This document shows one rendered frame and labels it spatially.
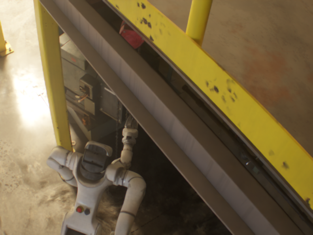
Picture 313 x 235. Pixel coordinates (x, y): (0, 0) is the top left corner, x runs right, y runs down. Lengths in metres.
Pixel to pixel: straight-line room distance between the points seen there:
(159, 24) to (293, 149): 0.43
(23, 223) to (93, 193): 1.23
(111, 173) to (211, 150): 0.87
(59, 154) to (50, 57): 0.55
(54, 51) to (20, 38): 2.23
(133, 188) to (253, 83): 1.01
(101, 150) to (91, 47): 0.55
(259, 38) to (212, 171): 0.41
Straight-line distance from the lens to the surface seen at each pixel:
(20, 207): 2.97
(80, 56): 2.61
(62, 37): 2.84
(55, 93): 2.27
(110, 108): 2.70
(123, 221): 1.71
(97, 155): 1.75
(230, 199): 1.08
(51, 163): 1.91
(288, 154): 0.72
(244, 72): 0.93
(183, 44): 0.82
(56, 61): 2.09
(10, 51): 4.10
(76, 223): 1.92
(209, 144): 0.95
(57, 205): 2.92
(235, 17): 1.10
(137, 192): 1.75
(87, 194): 1.81
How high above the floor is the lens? 2.67
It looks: 52 degrees down
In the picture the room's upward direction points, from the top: 9 degrees clockwise
